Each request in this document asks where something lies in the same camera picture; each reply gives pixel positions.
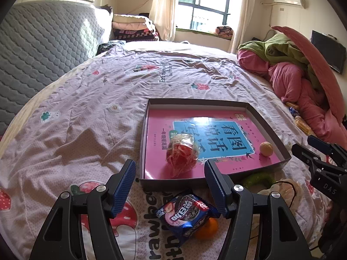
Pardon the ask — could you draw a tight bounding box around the green knitted ring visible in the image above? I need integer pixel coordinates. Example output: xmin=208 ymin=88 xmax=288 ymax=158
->
xmin=242 ymin=171 xmax=276 ymax=190

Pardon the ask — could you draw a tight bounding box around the orange tangerine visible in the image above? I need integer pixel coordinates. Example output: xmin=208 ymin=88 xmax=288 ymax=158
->
xmin=193 ymin=218 xmax=219 ymax=241

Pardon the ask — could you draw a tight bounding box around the clear plastic bag with toy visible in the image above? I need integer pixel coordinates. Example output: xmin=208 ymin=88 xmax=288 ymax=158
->
xmin=250 ymin=177 xmax=306 ymax=239

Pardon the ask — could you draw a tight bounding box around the blue Oreo cookie packet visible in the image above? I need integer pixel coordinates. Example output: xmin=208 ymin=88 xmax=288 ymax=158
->
xmin=155 ymin=192 xmax=221 ymax=246

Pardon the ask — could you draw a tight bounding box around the beige walnut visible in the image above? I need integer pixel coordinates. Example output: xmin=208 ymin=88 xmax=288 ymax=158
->
xmin=259 ymin=141 xmax=273 ymax=157

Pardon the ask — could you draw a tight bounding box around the plastic-wrapped red ball snack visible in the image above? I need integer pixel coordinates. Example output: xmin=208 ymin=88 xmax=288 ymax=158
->
xmin=166 ymin=133 xmax=199 ymax=178

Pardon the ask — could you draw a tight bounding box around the pink long pillow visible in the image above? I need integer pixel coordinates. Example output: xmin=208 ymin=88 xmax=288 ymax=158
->
xmin=271 ymin=26 xmax=345 ymax=123

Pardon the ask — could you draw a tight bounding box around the yellow snack packet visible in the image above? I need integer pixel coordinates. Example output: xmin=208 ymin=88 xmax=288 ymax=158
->
xmin=295 ymin=116 xmax=314 ymax=136

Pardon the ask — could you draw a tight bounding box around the pink Chinese children's book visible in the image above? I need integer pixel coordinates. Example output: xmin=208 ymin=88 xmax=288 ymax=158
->
xmin=144 ymin=109 xmax=282 ymax=180

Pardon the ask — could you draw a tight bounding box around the pink crumpled duvet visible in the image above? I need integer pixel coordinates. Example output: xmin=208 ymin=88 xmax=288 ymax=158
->
xmin=237 ymin=49 xmax=346 ymax=147

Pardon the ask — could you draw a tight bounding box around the dark cardboard box tray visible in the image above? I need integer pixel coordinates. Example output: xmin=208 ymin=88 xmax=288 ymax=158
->
xmin=139 ymin=99 xmax=291 ymax=191

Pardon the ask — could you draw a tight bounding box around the black flat television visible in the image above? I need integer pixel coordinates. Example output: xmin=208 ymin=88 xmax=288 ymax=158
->
xmin=311 ymin=31 xmax=346 ymax=74

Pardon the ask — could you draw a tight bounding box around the pink strawberry print bedsheet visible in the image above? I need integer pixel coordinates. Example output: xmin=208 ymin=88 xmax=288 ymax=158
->
xmin=1 ymin=43 xmax=329 ymax=259

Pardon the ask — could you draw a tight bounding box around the green blanket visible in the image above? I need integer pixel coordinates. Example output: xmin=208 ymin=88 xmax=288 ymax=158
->
xmin=238 ymin=33 xmax=323 ymax=91

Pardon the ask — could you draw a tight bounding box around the patterned bag on windowsill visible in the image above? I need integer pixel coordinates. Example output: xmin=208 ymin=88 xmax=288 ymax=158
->
xmin=215 ymin=26 xmax=234 ymax=40

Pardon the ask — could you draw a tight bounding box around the cream right curtain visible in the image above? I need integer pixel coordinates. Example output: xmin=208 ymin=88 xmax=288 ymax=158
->
xmin=227 ymin=0 xmax=255 ymax=54

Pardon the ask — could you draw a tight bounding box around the cream curtain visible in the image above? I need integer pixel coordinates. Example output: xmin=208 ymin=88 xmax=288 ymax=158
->
xmin=149 ymin=0 xmax=178 ymax=41
xmin=227 ymin=0 xmax=255 ymax=54

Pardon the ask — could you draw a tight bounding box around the grey quilted headboard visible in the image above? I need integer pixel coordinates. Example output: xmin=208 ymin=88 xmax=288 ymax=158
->
xmin=1 ymin=0 xmax=113 ymax=134

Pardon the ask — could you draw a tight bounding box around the cream left curtain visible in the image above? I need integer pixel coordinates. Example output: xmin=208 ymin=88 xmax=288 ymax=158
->
xmin=149 ymin=0 xmax=178 ymax=41

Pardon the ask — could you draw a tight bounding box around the folded blanket stack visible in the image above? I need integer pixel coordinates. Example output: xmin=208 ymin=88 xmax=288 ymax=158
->
xmin=112 ymin=14 xmax=160 ymax=42

